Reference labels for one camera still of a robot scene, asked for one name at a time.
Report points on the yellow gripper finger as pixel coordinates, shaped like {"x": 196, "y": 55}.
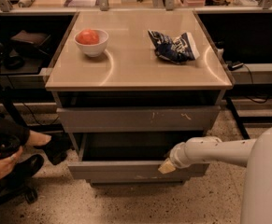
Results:
{"x": 166, "y": 167}

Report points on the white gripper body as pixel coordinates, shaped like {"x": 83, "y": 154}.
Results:
{"x": 178, "y": 156}

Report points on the grey drawer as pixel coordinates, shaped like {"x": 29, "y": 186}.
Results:
{"x": 128, "y": 155}
{"x": 101, "y": 182}
{"x": 138, "y": 119}

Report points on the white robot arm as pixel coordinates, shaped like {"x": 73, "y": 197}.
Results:
{"x": 255, "y": 155}

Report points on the grey top drawer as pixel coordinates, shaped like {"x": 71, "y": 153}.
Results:
{"x": 138, "y": 119}

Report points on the grey drawer cabinet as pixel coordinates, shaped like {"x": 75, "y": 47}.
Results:
{"x": 128, "y": 73}

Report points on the grey bottom drawer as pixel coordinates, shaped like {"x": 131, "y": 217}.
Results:
{"x": 101, "y": 182}

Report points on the black desk leg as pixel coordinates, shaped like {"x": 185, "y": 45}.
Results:
{"x": 237, "y": 118}

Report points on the black power adapter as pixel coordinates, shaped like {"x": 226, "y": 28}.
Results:
{"x": 232, "y": 66}

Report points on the blue crumpled chip bag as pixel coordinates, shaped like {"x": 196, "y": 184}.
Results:
{"x": 180, "y": 49}

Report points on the person's leg with black shoe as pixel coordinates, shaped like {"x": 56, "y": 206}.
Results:
{"x": 54, "y": 146}

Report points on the white ceramic bowl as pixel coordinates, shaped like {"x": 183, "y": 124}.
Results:
{"x": 97, "y": 49}

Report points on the black shoe on floor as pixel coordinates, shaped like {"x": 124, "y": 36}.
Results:
{"x": 25, "y": 169}

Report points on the red apple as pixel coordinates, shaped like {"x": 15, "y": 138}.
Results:
{"x": 88, "y": 37}

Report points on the black handheld controller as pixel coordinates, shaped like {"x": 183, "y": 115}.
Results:
{"x": 9, "y": 144}

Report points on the black headphones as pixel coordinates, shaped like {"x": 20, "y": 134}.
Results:
{"x": 11, "y": 62}

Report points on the dark brown box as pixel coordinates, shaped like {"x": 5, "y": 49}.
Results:
{"x": 29, "y": 42}

